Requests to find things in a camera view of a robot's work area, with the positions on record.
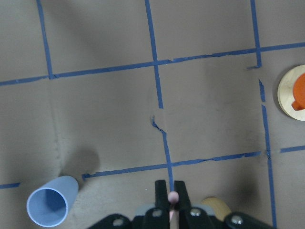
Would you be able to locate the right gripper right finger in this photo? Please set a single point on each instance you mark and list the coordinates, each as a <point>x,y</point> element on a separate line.
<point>201,217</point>

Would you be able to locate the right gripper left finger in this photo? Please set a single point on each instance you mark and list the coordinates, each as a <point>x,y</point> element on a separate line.
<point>156,217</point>

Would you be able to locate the pink chopstick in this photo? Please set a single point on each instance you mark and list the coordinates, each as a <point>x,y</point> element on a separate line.
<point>173,199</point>

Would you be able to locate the blue plastic cup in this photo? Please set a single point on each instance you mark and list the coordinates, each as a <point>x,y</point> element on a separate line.
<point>49,205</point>

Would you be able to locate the bamboo cylinder holder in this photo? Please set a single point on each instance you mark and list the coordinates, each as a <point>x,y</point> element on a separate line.
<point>220,208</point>

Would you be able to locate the wooden mug tree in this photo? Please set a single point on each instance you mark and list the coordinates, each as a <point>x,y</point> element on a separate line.
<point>285,93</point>

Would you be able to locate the red mug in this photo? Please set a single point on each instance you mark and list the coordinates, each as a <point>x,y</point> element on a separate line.
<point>299,93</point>

